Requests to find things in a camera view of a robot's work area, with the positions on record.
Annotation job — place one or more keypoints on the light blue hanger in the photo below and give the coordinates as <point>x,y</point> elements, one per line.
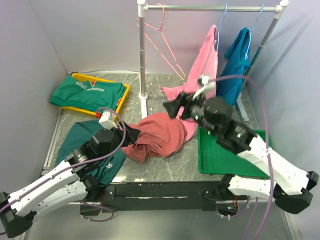
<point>219,28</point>
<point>251,35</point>

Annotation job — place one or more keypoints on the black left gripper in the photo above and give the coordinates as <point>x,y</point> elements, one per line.
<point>131,135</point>

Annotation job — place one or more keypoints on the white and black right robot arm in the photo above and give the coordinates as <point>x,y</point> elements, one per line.
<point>289,186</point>

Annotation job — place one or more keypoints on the light blue hanger right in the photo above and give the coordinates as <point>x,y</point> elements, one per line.
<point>251,35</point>

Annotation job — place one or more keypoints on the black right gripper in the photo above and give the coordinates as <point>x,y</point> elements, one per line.
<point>185,99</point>

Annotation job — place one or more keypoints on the green printed t shirt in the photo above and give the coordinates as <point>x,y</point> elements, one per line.
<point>87,95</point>

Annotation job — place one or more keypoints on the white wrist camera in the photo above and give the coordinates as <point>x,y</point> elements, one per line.
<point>106,119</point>
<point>207,85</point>

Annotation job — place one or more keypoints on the dark teal t shirt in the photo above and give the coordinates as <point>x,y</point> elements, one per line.
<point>80,133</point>

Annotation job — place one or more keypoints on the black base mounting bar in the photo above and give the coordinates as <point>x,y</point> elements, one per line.
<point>168,195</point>

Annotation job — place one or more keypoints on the green plastic tray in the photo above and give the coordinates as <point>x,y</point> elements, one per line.
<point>215,160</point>

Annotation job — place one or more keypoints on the salmon red t shirt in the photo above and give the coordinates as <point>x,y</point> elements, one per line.
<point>160,136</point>

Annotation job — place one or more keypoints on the yellow plastic tray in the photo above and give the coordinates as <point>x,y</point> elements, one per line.
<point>82,77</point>

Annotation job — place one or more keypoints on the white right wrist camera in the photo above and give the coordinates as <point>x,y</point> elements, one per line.
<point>207,85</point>

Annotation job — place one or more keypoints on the light blue hanger left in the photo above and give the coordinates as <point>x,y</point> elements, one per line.
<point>219,28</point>

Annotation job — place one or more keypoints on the pink wire hanger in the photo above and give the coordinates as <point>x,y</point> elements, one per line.
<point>165,51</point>

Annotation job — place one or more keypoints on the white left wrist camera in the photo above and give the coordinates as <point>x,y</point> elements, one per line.
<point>106,119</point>

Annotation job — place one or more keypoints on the silver clothes rack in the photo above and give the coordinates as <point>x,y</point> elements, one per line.
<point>278,11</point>

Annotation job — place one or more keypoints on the blue t shirt on hanger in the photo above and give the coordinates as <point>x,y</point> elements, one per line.
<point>238,60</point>

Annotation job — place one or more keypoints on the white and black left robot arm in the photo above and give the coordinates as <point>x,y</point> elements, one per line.
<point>80,176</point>

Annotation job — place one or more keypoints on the pink t shirt on hanger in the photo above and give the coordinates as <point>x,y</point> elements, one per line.
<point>206,63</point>

